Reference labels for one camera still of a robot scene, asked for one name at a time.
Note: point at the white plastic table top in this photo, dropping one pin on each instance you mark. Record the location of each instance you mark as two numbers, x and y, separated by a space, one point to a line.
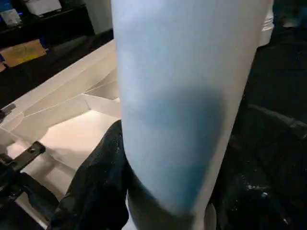
72 100

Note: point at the black storage shelf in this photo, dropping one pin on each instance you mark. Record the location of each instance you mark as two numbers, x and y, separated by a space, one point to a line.
62 26

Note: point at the brown cardboard box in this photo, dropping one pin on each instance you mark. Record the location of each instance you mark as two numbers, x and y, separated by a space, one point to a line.
24 52

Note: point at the white storage box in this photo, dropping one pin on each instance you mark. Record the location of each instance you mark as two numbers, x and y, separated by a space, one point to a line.
43 6

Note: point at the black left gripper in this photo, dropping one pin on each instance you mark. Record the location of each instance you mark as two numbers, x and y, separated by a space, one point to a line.
21 163

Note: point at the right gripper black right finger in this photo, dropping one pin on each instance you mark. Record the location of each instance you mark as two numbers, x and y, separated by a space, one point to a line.
247 198

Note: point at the black plastic mat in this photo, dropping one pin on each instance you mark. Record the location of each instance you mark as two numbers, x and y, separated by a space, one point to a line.
275 95

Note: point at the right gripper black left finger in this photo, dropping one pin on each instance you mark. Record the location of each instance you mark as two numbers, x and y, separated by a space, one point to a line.
96 187

